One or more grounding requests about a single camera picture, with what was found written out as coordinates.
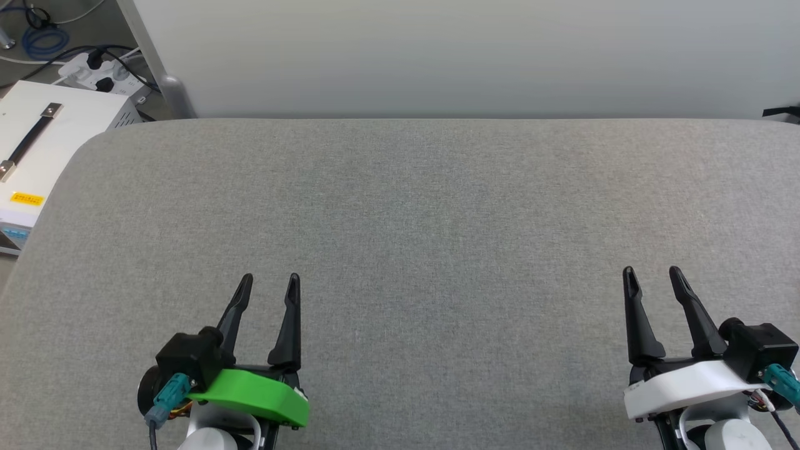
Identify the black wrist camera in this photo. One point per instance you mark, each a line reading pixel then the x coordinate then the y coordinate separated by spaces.
pixel 194 353
pixel 759 347

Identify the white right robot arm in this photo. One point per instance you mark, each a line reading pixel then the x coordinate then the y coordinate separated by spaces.
pixel 731 437

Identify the white power strip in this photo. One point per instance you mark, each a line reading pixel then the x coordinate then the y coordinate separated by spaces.
pixel 119 81

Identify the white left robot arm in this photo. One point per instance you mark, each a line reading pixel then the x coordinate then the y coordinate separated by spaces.
pixel 212 437

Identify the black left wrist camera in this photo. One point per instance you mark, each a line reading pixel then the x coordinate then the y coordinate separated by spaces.
pixel 194 353

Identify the white equipment box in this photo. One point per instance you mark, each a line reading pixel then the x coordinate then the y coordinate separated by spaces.
pixel 75 119

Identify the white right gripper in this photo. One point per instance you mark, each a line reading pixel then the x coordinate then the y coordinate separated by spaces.
pixel 687 384

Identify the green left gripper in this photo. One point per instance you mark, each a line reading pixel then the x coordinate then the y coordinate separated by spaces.
pixel 262 394

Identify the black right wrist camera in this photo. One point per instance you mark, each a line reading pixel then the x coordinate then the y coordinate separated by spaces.
pixel 759 347

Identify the black power plug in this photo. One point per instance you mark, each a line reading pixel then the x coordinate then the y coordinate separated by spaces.
pixel 95 60
pixel 105 84

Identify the white metal partition post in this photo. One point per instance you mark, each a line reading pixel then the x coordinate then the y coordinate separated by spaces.
pixel 156 69

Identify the black frame foot bracket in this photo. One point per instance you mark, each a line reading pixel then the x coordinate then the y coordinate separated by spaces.
pixel 784 111

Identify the yellow warning label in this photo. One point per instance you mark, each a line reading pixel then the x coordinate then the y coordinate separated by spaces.
pixel 27 199

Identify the light grey partition panel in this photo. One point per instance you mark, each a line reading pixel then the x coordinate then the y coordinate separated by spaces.
pixel 469 56

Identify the grey table leg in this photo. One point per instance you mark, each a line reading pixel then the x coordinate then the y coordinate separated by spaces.
pixel 6 42

